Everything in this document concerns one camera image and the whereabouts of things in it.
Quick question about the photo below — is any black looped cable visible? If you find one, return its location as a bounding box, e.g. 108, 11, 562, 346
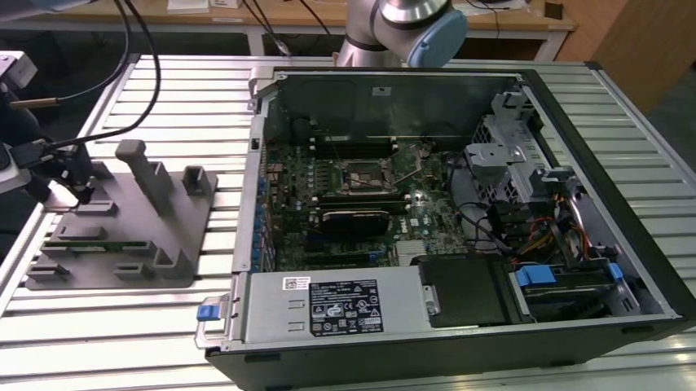
456, 201, 512, 254

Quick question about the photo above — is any gray wrist camera box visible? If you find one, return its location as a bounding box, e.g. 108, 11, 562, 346
0, 51, 40, 89

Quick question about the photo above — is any coloured power wire bundle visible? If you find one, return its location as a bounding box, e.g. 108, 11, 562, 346
520, 193, 593, 253

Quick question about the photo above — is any silver cage bracket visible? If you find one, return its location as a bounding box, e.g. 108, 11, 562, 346
464, 143, 527, 177

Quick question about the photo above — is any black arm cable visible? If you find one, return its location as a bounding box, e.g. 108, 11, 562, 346
48, 0, 162, 148

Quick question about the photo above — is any CPU socket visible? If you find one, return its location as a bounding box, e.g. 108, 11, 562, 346
339, 158, 396, 193

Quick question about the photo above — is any silver power supply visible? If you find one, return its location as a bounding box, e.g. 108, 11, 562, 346
237, 269, 430, 344

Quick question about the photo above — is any black PC case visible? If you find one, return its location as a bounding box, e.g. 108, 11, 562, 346
202, 60, 693, 391

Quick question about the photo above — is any green RAM stick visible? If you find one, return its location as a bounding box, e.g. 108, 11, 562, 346
69, 240, 149, 252

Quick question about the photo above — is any brown tipped thin cable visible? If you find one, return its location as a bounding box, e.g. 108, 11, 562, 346
9, 52, 142, 110

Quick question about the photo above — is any black hanging desk cable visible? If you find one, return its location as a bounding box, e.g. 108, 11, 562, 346
241, 0, 289, 57

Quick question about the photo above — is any hard disk in blue carrier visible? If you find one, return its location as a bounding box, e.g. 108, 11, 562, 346
512, 264, 613, 323

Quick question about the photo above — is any green motherboard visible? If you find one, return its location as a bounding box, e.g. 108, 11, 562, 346
259, 140, 494, 273

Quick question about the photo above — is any silver chipset heatsink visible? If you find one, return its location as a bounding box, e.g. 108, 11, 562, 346
395, 239, 430, 258

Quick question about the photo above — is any wooden desk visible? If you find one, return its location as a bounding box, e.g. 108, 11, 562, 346
0, 0, 578, 62

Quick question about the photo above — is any black graphics card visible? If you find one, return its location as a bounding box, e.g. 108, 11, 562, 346
319, 209, 391, 239

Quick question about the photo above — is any wooden cabinet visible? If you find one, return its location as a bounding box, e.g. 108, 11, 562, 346
557, 0, 696, 117

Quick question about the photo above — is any metal socket cover frame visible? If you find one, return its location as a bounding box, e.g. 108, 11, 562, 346
390, 154, 434, 185

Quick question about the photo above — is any black plastic shroud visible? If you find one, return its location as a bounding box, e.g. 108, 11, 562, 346
418, 255, 531, 329

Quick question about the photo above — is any gray parts rack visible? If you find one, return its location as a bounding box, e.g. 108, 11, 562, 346
23, 139, 219, 291

